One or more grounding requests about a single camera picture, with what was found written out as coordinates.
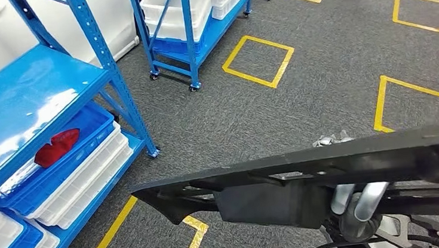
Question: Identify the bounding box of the black plastic plate bracket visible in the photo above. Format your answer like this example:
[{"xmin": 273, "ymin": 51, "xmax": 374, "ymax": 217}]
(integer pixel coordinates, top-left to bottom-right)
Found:
[{"xmin": 125, "ymin": 119, "xmax": 439, "ymax": 247}]

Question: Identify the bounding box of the large white plastic bin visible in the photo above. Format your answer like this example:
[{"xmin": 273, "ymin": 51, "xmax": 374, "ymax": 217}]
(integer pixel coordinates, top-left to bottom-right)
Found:
[
  {"xmin": 140, "ymin": 0, "xmax": 216, "ymax": 24},
  {"xmin": 144, "ymin": 11, "xmax": 216, "ymax": 48}
]

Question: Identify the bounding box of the red cloth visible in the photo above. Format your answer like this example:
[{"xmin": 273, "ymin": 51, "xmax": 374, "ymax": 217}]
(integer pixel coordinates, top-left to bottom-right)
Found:
[{"xmin": 32, "ymin": 128, "xmax": 84, "ymax": 170}]

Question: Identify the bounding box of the white car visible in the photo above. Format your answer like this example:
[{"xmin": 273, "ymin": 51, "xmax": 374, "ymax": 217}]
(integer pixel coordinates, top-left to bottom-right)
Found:
[{"xmin": 0, "ymin": 0, "xmax": 145, "ymax": 92}]

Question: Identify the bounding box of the clear plastic bag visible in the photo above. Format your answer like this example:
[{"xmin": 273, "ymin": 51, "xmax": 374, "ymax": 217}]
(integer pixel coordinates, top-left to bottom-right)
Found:
[{"xmin": 0, "ymin": 157, "xmax": 45, "ymax": 198}]

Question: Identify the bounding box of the black camera cable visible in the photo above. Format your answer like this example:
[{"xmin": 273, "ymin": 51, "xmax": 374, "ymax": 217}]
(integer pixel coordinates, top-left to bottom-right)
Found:
[{"xmin": 302, "ymin": 230, "xmax": 439, "ymax": 248}]

